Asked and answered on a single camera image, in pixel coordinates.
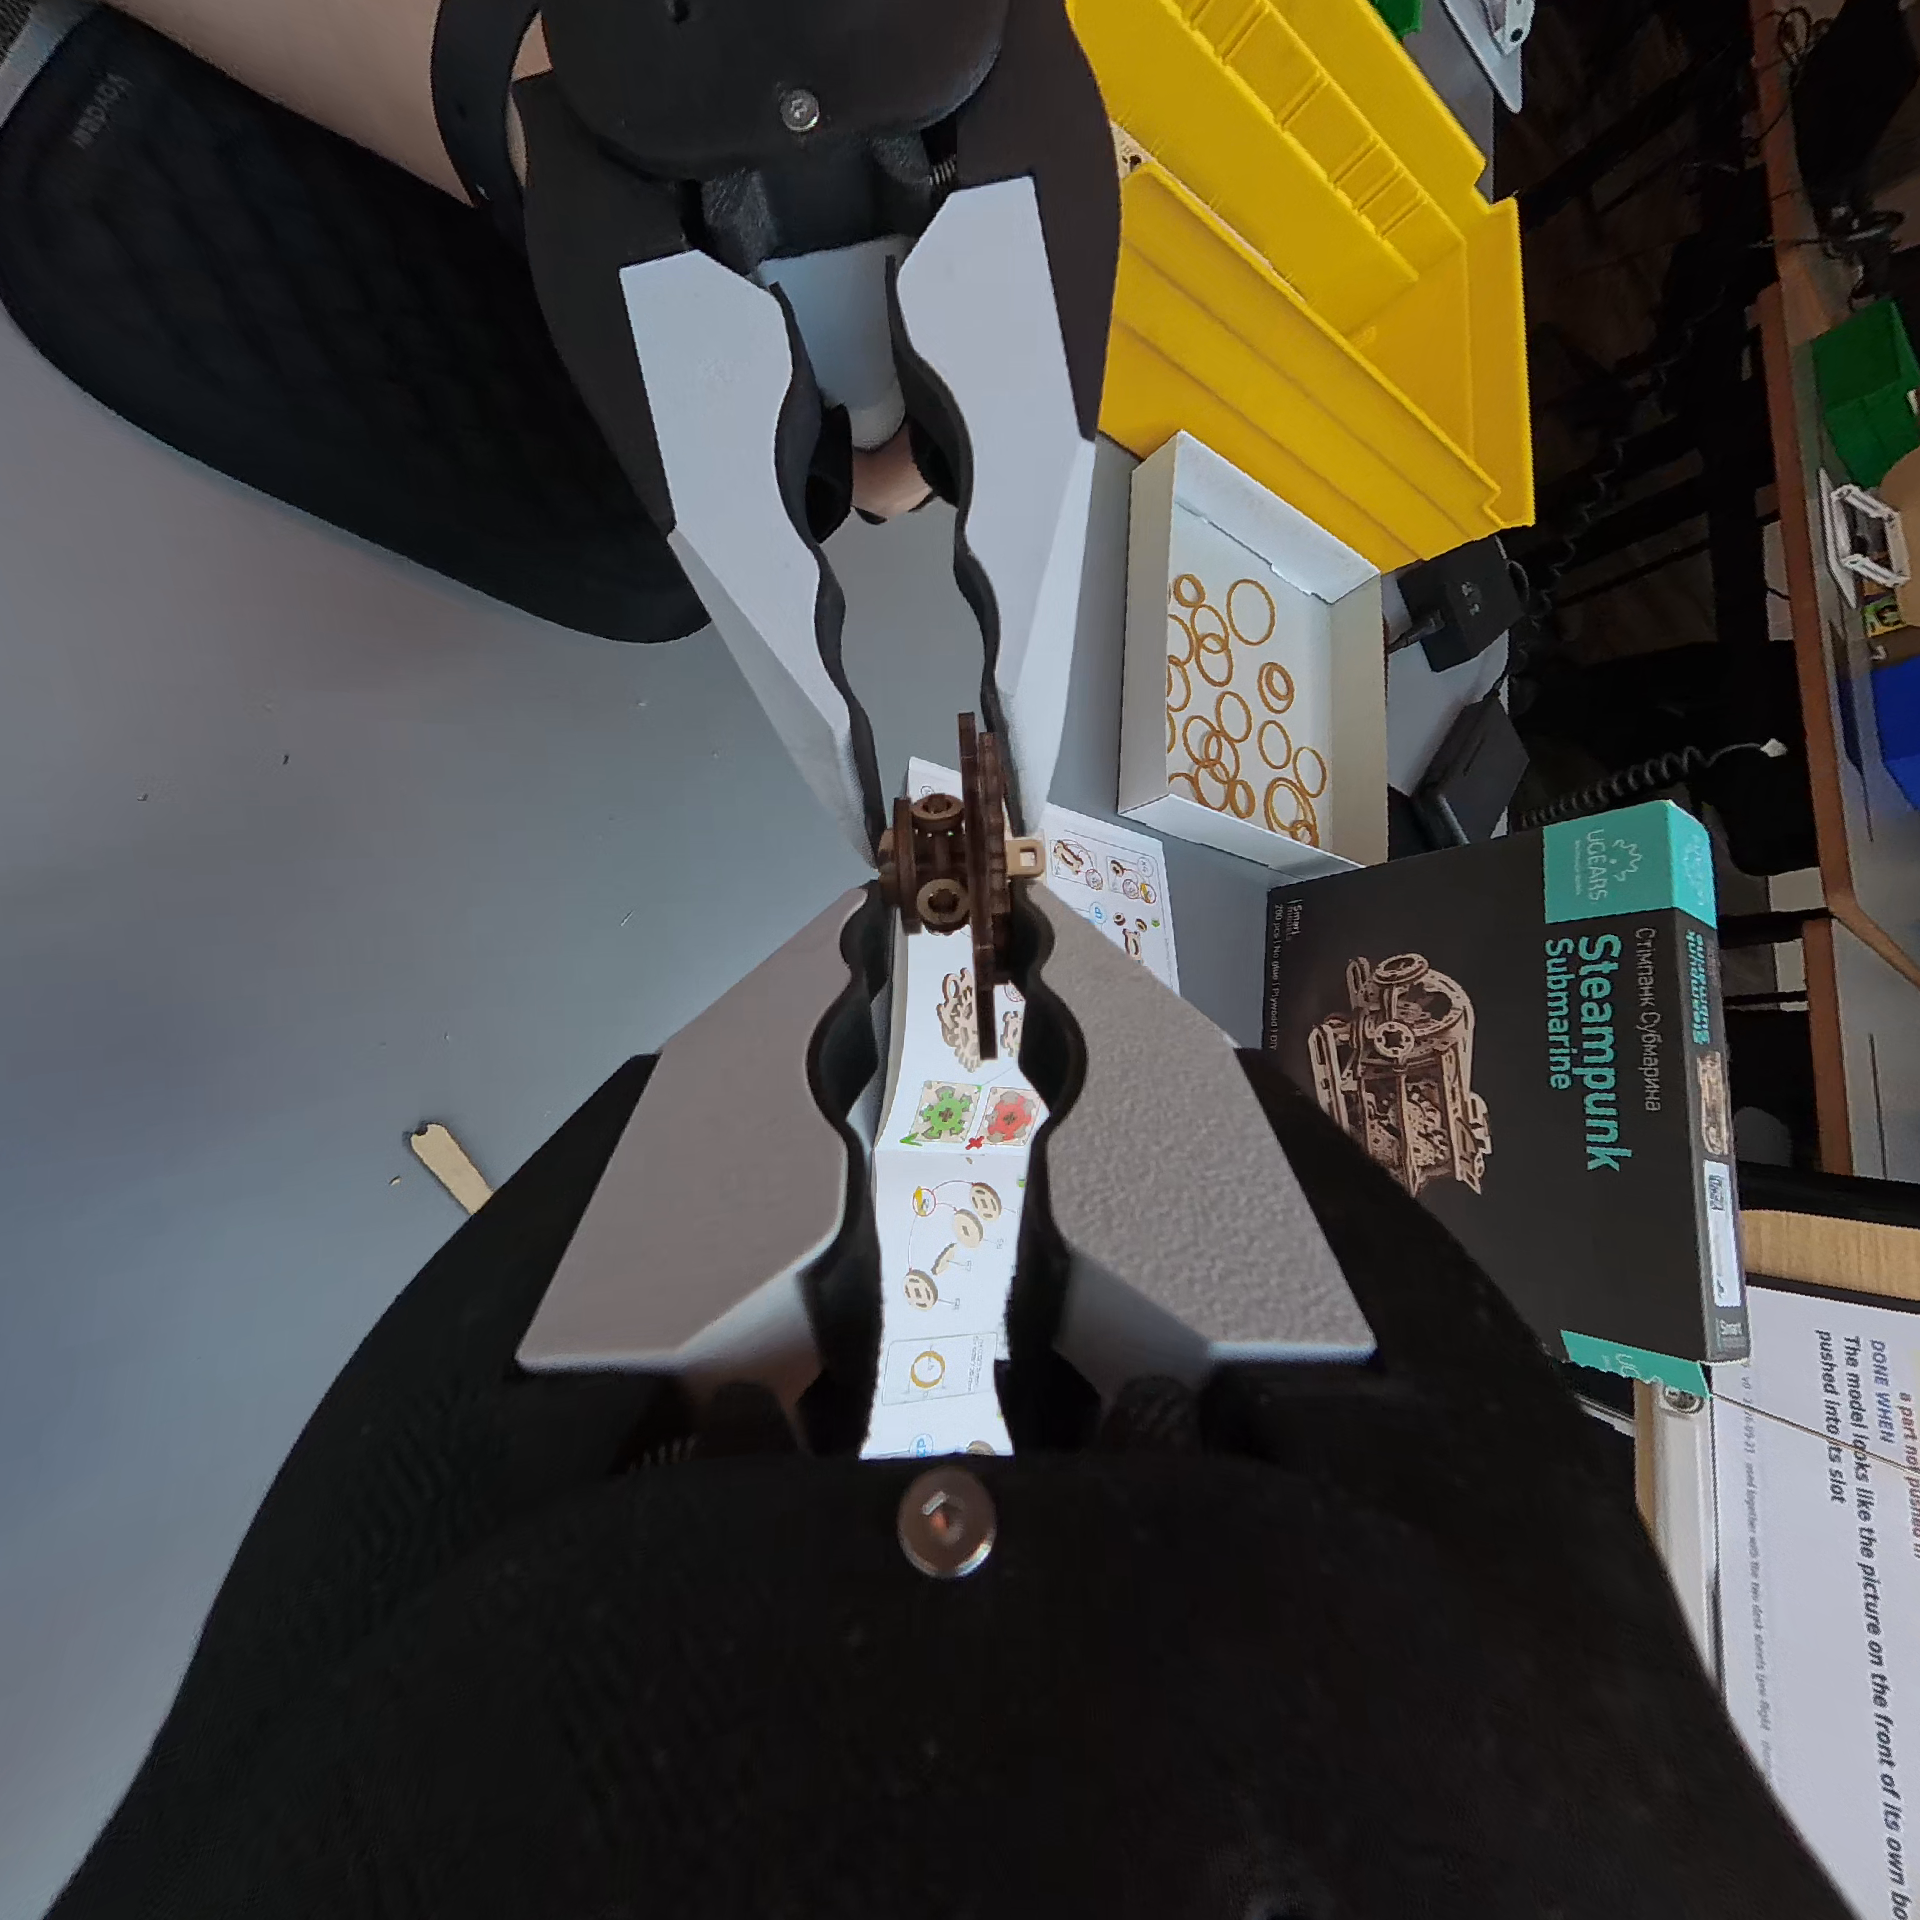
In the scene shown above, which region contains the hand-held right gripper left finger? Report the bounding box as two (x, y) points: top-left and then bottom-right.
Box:
(520, 885), (882, 1454)

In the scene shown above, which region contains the small wooden stick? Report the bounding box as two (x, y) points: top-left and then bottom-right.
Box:
(405, 1115), (496, 1213)

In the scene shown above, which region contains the white cardboard tray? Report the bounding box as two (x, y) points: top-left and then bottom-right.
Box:
(1118, 430), (1385, 881)

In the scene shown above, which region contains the person's left hand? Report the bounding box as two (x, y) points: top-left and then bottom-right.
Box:
(855, 430), (947, 524)

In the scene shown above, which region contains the black kit box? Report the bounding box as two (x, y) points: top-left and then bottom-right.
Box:
(1265, 800), (1757, 1400)

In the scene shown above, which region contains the yellow plastic bin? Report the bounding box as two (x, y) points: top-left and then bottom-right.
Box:
(1062, 0), (1540, 575)

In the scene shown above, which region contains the grey desk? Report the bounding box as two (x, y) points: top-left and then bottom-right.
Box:
(0, 326), (1512, 1920)

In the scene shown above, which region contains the black quilted pad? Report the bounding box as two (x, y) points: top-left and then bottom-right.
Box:
(0, 10), (710, 647)

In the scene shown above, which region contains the person's left forearm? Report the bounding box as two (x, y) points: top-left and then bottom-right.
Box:
(106, 0), (520, 210)

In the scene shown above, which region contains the instruction sheet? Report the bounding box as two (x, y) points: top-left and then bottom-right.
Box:
(1708, 1279), (1920, 1920)

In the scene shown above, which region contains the instruction booklet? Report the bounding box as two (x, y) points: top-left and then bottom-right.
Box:
(865, 759), (1182, 1464)

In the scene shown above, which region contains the wooden gear assembly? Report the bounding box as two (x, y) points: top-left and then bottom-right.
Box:
(877, 715), (1048, 1073)

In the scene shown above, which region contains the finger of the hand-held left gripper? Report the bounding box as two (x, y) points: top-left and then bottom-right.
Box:
(889, 183), (1110, 838)
(624, 246), (889, 872)

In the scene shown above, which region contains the black coiled cable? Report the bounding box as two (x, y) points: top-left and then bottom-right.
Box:
(1532, 737), (1795, 822)

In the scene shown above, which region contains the neighbouring wood-edged desk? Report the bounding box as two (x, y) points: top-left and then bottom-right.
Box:
(1746, 0), (1920, 1179)

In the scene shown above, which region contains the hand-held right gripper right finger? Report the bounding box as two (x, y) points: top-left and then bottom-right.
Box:
(1005, 885), (1381, 1454)

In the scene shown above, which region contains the black charger brick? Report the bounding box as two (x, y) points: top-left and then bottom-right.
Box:
(1381, 543), (1512, 673)

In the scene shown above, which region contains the black power adapter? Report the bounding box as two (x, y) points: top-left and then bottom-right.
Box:
(1408, 694), (1540, 864)

